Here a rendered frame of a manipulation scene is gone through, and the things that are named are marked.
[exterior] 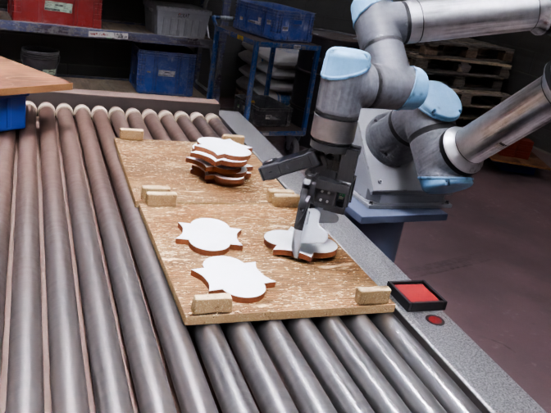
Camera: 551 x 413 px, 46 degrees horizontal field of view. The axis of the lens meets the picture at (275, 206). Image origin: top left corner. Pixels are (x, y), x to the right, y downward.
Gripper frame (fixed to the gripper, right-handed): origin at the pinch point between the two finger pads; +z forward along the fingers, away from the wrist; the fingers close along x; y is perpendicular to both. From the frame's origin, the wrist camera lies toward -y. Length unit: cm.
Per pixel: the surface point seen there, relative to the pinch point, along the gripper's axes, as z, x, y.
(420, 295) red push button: 2.2, -3.5, 22.9
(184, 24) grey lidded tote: 22, 404, -203
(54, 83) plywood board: -9, 34, -75
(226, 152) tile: -6.5, 21.1, -23.4
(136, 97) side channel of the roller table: 0, 72, -72
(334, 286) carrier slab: 1.5, -10.1, 9.0
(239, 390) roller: 3.0, -41.1, 3.4
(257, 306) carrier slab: 1.4, -23.4, -0.5
